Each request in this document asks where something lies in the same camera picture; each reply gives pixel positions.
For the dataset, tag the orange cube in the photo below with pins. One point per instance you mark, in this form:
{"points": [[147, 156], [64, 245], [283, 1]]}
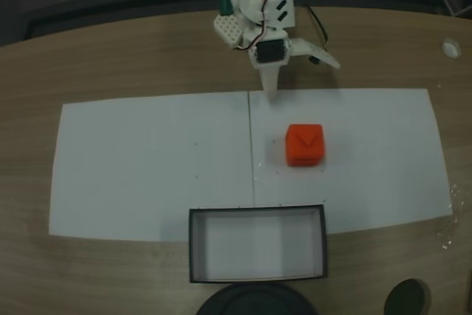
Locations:
{"points": [[305, 145]]}

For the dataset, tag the brown box white inside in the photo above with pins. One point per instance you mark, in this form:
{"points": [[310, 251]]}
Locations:
{"points": [[254, 246]]}

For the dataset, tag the white paper sheet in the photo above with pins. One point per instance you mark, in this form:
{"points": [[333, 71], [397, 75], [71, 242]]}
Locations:
{"points": [[368, 182], [155, 167]]}

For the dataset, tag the small white round cap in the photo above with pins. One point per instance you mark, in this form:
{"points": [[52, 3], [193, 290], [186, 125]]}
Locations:
{"points": [[450, 48]]}

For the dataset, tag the black stand with round base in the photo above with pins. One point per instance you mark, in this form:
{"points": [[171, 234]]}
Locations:
{"points": [[254, 300]]}

